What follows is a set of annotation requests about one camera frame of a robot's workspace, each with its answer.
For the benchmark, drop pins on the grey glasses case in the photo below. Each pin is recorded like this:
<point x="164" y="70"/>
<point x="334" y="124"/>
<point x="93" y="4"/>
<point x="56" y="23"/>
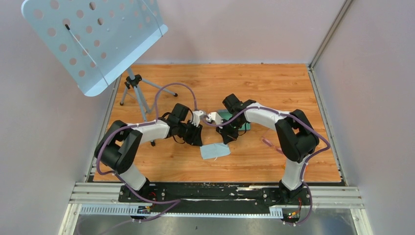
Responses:
<point x="226" y="116"/>

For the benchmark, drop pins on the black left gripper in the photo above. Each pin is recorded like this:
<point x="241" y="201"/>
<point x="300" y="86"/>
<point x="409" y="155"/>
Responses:
<point x="195" y="139"/>

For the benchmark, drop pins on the light blue cleaning cloth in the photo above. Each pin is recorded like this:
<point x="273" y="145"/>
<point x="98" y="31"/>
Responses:
<point x="214" y="150"/>

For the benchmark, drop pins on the blue music stand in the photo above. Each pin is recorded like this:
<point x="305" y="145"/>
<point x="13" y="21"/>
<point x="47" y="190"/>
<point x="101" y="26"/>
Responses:
<point x="96" y="40"/>

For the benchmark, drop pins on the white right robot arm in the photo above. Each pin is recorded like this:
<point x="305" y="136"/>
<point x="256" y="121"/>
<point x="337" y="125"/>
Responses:
<point x="297" y="138"/>

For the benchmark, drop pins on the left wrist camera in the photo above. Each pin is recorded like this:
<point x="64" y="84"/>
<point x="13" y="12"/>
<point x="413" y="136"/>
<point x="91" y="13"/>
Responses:
<point x="197" y="116"/>

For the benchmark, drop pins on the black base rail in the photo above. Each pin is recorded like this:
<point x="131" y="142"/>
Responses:
<point x="222" y="198"/>

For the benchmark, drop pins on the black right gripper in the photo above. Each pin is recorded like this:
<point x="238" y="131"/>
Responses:
<point x="227" y="137"/>

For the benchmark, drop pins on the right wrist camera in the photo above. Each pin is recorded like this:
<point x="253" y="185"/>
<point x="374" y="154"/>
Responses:
<point x="214" y="118"/>

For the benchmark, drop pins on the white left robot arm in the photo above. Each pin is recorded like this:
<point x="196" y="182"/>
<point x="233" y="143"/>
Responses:
<point x="118" y="148"/>

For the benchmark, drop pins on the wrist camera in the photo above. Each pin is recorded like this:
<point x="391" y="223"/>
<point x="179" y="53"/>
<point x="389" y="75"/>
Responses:
<point x="197" y="116"/>
<point x="214" y="118"/>

